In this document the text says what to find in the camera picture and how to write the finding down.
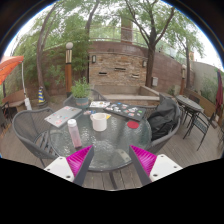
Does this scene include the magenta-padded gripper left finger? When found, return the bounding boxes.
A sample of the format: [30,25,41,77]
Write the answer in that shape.
[43,144,95,187]

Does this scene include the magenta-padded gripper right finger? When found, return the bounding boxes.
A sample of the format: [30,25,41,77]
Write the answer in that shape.
[128,144,184,187]

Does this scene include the pink bottle with white cap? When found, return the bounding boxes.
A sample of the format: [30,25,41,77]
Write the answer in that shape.
[66,118,83,149]

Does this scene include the flat round red coaster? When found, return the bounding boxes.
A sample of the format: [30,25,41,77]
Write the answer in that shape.
[126,120,140,130]

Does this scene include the white ceramic mug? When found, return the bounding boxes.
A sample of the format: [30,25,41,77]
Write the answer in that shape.
[89,112,108,132]

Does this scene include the black jacket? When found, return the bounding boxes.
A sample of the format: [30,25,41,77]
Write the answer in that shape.
[147,97,181,141]

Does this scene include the silver laptop with stickers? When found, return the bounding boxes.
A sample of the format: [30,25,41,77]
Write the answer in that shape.
[43,105,83,129]

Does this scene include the black laptop with stickers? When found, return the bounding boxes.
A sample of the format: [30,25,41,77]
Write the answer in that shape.
[103,102,148,122]

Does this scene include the white booklet with stickers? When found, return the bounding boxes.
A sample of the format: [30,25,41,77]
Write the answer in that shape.
[89,100,111,109]

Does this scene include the black metal chair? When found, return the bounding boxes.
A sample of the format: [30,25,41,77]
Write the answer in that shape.
[182,111,218,151]

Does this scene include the green potted plant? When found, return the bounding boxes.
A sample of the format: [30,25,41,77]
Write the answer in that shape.
[70,77,93,108]

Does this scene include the round dark patio table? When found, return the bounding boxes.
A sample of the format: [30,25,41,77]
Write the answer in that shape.
[175,94,205,131]

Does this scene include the blue yellow striped cone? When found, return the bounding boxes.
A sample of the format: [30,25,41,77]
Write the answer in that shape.
[37,86,46,104]

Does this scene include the wooden bench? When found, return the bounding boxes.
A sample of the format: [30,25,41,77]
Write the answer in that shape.
[1,89,28,111]

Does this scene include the closed maroon umbrella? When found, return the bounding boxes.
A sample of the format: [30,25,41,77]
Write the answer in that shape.
[214,69,224,114]

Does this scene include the orange patio umbrella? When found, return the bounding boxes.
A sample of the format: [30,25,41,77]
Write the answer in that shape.
[0,55,25,86]

